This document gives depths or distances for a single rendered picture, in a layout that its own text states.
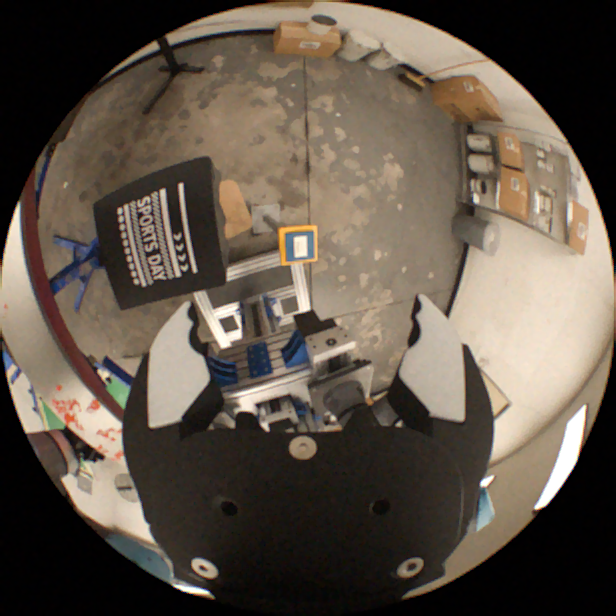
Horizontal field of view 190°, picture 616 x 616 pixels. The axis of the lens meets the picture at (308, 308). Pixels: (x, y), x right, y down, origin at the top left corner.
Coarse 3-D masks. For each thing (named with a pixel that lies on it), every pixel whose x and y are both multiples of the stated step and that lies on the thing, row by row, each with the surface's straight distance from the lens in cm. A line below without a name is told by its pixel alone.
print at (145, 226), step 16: (160, 192) 70; (176, 192) 68; (128, 208) 76; (144, 208) 72; (160, 208) 69; (128, 224) 76; (144, 224) 72; (160, 224) 70; (128, 240) 76; (144, 240) 73; (160, 240) 70; (176, 240) 68; (128, 256) 78; (144, 256) 74; (160, 256) 72; (176, 256) 70; (192, 256) 68; (144, 272) 76; (160, 272) 74; (176, 272) 72; (192, 272) 70
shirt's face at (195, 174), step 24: (168, 168) 70; (192, 168) 67; (120, 192) 78; (144, 192) 72; (168, 192) 69; (192, 192) 66; (96, 216) 86; (192, 216) 66; (120, 240) 79; (192, 240) 67; (216, 240) 66; (120, 264) 81; (216, 264) 68; (120, 288) 85; (144, 288) 79; (168, 288) 75; (192, 288) 72
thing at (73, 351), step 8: (56, 304) 82; (56, 312) 45; (64, 328) 49; (64, 336) 31; (64, 344) 22; (72, 344) 45; (72, 352) 28; (80, 352) 74; (72, 360) 20; (80, 360) 36; (80, 368) 24; (88, 368) 48; (88, 376) 28; (96, 376) 67; (96, 384) 32; (96, 392) 21; (104, 392) 37; (104, 400) 22; (112, 400) 40; (112, 408) 23; (120, 408) 42; (120, 416) 24
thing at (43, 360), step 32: (32, 288) 15; (0, 320) 15; (32, 320) 15; (32, 352) 15; (64, 352) 17; (32, 384) 16; (64, 384) 16; (64, 416) 17; (96, 416) 17; (96, 448) 19
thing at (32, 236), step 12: (24, 204) 20; (36, 228) 63; (36, 240) 48; (36, 252) 37; (36, 264) 28; (36, 276) 22; (48, 288) 53; (48, 300) 31; (48, 312) 22; (60, 336) 23
